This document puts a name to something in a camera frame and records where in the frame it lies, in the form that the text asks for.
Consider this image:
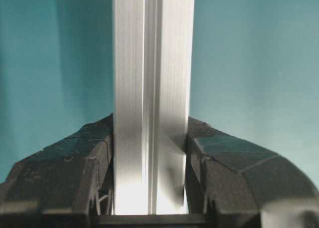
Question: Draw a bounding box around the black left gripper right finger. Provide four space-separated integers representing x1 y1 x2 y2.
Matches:
186 118 319 228

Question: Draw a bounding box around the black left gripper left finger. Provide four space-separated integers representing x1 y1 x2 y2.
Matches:
0 116 114 228

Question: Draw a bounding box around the silver aluminium extrusion rail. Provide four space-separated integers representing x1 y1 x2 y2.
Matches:
113 0 194 215

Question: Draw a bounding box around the teal table mat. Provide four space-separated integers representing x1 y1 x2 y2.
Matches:
0 0 319 183

